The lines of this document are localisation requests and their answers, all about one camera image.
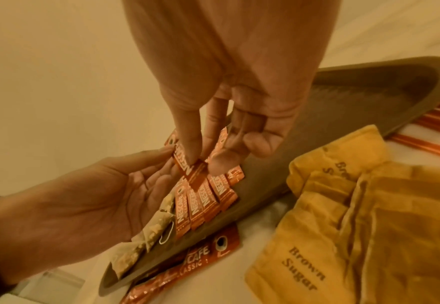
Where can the single red coffee stick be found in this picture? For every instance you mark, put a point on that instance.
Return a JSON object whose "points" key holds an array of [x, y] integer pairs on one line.
{"points": [[201, 255], [193, 176], [148, 292]]}

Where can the neat cluster of tea bags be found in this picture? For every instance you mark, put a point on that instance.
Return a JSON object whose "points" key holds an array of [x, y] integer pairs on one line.
{"points": [[129, 258]]}

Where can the pile of orange stick packets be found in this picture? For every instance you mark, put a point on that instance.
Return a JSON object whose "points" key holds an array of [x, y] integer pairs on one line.
{"points": [[430, 142]]}

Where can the dark brown tray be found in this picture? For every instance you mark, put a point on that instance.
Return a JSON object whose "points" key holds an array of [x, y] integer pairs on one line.
{"points": [[336, 118]]}

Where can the pile of yellow sachets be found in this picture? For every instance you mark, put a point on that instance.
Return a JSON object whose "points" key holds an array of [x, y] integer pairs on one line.
{"points": [[373, 237]]}

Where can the red Nescafe sachets group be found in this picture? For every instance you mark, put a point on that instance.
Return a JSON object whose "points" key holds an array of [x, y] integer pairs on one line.
{"points": [[219, 193]]}

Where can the person's left hand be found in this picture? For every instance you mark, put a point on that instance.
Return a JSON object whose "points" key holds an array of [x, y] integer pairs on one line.
{"points": [[73, 213]]}

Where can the person's right hand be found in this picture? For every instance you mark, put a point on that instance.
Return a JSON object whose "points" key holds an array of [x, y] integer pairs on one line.
{"points": [[242, 59]]}

